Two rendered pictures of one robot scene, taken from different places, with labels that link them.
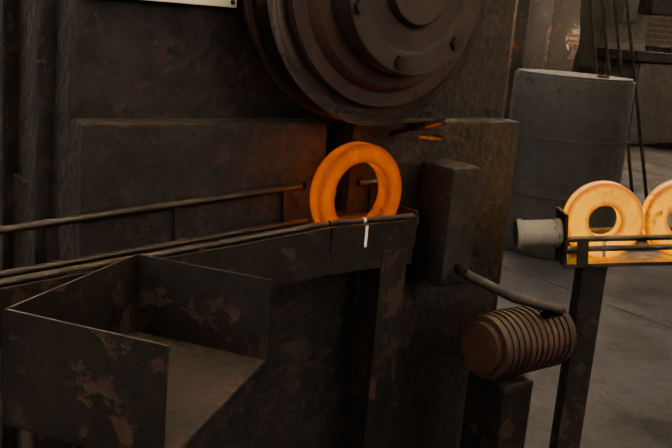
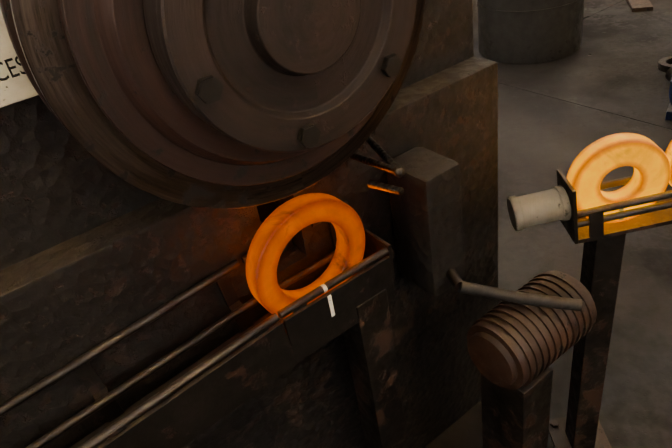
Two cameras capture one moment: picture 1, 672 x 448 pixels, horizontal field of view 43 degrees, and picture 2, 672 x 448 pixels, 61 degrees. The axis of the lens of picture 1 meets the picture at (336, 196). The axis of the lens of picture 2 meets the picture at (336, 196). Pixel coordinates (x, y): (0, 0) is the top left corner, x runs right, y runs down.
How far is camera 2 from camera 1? 89 cm
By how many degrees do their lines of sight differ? 21
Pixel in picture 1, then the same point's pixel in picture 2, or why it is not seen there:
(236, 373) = not seen: outside the picture
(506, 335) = (519, 354)
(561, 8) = not seen: outside the picture
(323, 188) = (259, 282)
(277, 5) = (79, 113)
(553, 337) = (571, 327)
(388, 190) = (347, 238)
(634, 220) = (658, 175)
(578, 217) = (587, 186)
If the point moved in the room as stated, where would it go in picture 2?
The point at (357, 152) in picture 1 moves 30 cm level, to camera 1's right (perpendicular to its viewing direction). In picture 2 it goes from (292, 222) to (524, 194)
